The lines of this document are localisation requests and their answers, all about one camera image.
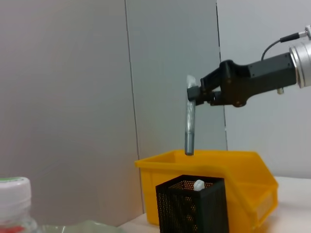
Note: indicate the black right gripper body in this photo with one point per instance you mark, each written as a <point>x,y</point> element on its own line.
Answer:
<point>255,77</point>

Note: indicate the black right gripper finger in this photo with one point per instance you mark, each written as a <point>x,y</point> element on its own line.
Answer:
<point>194,93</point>
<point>215,98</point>

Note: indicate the grey marker pen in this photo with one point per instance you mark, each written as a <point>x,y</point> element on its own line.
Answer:
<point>190,121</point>

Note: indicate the clear green-label water bottle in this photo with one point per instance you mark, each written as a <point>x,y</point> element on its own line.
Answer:
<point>14,194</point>

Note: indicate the black mesh pen holder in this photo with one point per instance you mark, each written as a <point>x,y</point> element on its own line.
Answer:
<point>192,211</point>

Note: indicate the silver right wrist plug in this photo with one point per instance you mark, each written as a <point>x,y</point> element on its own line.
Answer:
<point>281,91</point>

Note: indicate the yellow plastic bin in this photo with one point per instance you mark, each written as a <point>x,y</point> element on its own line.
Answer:
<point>247,174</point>

